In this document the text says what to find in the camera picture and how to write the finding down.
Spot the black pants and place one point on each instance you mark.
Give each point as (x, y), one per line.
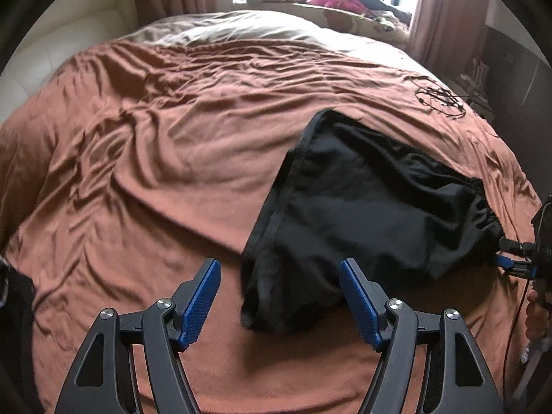
(366, 207)

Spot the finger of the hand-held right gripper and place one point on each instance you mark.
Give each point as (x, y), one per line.
(515, 246)
(509, 263)

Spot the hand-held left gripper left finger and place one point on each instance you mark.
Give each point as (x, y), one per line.
(200, 302)

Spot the pink cloth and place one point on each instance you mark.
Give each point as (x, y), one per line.
(334, 1)

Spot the patterned windowsill cushion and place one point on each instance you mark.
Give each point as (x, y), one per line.
(345, 19)

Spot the cream padded headboard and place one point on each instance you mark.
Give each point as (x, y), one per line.
(64, 39)

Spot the person's dark clothing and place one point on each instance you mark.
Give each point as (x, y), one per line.
(15, 332)

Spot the brown blanket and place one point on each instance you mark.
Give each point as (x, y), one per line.
(151, 159)

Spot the dark cabinet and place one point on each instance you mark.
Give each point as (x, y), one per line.
(517, 51)

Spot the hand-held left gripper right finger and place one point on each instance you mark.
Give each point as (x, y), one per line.
(360, 302)

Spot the beige bed sheet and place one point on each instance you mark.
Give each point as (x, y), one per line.
(258, 30)

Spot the person's right hand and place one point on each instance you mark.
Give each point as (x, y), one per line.
(537, 317)

